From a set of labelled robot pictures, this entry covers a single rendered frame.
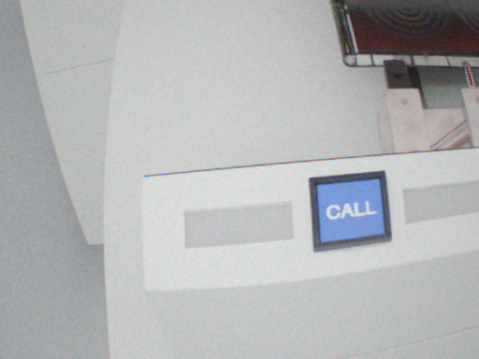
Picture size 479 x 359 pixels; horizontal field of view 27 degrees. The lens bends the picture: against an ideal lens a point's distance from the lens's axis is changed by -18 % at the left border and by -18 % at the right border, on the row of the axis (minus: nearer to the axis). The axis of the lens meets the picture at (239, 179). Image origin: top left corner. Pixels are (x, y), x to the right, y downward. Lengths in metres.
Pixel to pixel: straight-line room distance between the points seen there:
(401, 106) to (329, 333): 0.20
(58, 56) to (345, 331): 0.78
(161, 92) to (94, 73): 0.49
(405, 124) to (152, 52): 0.30
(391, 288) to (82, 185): 1.01
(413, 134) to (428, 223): 0.13
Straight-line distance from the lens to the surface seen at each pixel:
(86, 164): 1.68
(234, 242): 0.78
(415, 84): 0.99
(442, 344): 0.90
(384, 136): 0.92
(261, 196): 0.79
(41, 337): 1.89
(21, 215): 2.04
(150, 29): 1.11
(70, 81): 1.54
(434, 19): 0.99
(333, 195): 0.78
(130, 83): 1.06
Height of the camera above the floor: 1.60
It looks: 53 degrees down
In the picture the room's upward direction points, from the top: 10 degrees counter-clockwise
